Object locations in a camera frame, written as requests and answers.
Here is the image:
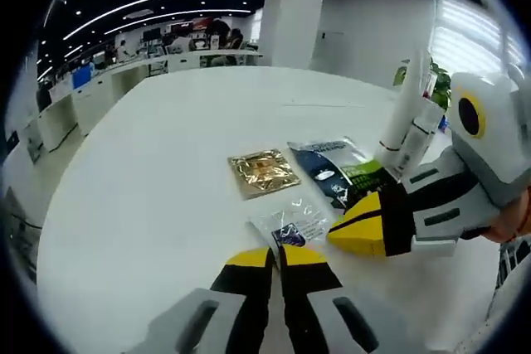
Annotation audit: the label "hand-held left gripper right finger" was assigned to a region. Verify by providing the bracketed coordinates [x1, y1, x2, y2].
[278, 245, 416, 354]

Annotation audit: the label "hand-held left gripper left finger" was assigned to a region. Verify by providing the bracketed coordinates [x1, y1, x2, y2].
[140, 246, 275, 354]

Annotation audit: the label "white skincare bottle clear cap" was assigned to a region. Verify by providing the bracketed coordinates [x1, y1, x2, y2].
[397, 118, 439, 175]

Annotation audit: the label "small clear skincare sachet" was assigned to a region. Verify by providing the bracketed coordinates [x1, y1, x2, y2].
[247, 198, 334, 256]

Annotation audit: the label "green and black skincare sachet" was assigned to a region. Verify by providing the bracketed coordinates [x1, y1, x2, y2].
[287, 136, 402, 216]

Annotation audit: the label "white skincare tube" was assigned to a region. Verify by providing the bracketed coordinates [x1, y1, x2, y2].
[379, 49, 428, 162]

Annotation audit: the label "gold skincare sachet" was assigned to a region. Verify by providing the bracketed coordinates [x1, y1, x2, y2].
[227, 147, 302, 202]

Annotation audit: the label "blue storage box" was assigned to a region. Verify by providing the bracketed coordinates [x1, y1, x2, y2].
[72, 67, 91, 90]

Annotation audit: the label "person's right hand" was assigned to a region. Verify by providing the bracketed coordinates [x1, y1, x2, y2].
[460, 188, 531, 244]

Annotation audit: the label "potted green plant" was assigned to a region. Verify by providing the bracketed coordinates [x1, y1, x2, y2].
[429, 57, 452, 111]

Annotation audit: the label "white window blinds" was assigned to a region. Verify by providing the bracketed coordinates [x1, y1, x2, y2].
[433, 0, 524, 81]

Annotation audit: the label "white polka dot garment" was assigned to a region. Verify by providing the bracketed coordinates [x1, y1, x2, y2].
[485, 254, 531, 354]

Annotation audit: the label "white office workbench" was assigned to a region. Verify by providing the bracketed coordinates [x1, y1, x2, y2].
[37, 49, 265, 152]

